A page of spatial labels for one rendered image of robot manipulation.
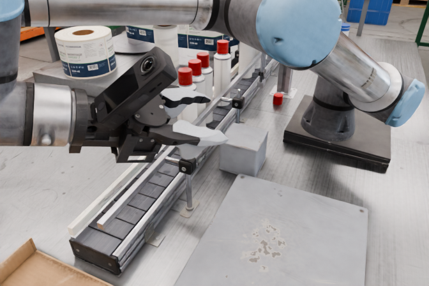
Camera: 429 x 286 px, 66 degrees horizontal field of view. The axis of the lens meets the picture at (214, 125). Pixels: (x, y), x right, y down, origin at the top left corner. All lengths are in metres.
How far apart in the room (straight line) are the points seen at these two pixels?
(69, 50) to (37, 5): 0.81
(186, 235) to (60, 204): 0.30
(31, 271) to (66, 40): 0.81
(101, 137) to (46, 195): 0.45
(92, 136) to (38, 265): 0.35
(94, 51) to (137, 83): 0.90
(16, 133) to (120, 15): 0.23
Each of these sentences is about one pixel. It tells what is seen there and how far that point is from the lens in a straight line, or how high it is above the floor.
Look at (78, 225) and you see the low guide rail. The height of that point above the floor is 0.91.
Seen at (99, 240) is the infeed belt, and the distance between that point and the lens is 0.67.
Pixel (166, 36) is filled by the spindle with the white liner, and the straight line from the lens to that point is 1.21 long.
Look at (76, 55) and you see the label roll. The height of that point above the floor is 0.97.
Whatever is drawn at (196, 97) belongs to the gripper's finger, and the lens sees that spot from 0.51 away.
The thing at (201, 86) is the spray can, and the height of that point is 1.02.
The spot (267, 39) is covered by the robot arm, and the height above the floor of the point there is 1.24.
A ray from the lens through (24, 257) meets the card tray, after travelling 0.76.
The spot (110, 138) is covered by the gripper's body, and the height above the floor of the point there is 1.13.
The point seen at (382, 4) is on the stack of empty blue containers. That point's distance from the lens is 5.87.
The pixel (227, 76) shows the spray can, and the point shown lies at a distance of 1.00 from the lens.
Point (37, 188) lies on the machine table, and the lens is 0.92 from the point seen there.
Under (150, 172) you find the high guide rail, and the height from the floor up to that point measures 0.96.
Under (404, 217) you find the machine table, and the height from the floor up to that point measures 0.83.
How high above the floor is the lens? 1.38
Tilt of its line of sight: 32 degrees down
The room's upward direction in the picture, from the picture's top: straight up
